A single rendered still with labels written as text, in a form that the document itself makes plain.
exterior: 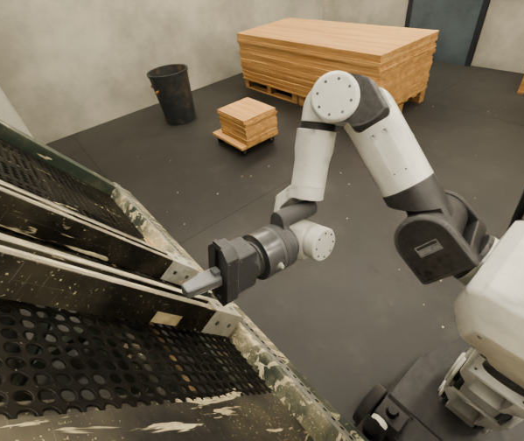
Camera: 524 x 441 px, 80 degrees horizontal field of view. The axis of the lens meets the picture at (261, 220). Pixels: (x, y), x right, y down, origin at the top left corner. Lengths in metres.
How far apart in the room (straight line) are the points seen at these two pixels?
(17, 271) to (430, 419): 1.55
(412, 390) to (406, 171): 1.29
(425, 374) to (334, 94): 1.45
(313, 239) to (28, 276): 0.45
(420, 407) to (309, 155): 1.34
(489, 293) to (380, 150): 0.26
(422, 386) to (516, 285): 1.23
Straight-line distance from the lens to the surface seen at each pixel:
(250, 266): 0.53
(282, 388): 0.88
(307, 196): 0.58
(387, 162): 0.55
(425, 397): 1.72
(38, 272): 0.58
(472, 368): 1.04
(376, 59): 3.62
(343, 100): 0.54
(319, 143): 0.57
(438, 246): 0.56
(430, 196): 0.57
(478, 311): 0.56
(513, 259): 0.57
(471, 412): 1.54
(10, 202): 0.79
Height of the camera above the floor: 1.72
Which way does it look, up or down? 41 degrees down
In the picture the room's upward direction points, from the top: 9 degrees counter-clockwise
